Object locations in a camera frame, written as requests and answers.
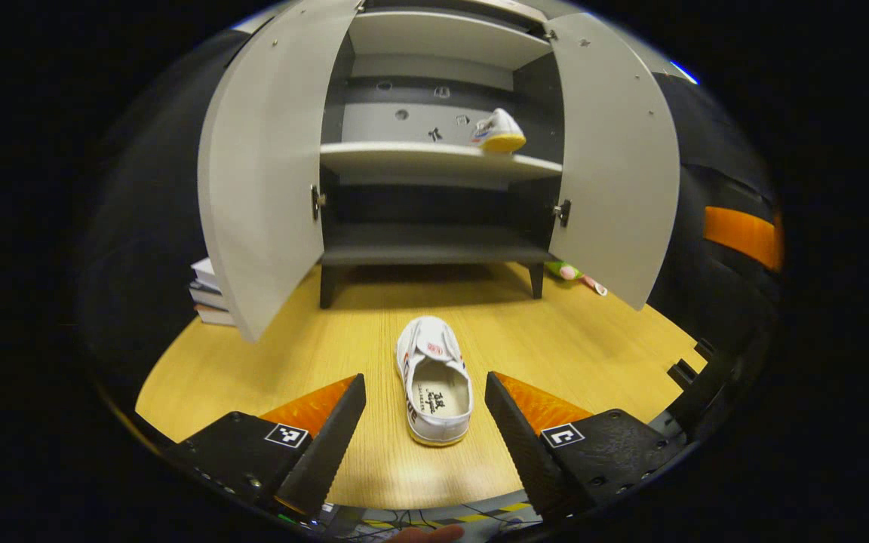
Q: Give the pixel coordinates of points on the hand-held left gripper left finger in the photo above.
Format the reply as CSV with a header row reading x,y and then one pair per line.
x,y
329,452

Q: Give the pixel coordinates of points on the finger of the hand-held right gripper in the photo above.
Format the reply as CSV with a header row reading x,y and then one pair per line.
x,y
740,235

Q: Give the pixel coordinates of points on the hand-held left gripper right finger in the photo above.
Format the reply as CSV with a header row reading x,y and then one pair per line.
x,y
525,452

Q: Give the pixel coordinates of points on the white canvas shoe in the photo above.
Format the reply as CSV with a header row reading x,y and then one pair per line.
x,y
434,392
498,132

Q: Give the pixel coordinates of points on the grey shoe cabinet door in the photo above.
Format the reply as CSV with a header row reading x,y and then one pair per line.
x,y
268,166
615,166

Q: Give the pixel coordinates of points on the grey shoe cabinet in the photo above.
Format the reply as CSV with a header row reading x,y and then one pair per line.
x,y
434,162

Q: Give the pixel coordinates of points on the pink and green plush toy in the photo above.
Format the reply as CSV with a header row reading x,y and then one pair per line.
x,y
570,271

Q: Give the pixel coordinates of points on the dark book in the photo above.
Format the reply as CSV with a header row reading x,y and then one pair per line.
x,y
208,296

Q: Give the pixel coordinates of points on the black backdrop cloth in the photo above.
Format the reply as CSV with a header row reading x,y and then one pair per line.
x,y
148,226

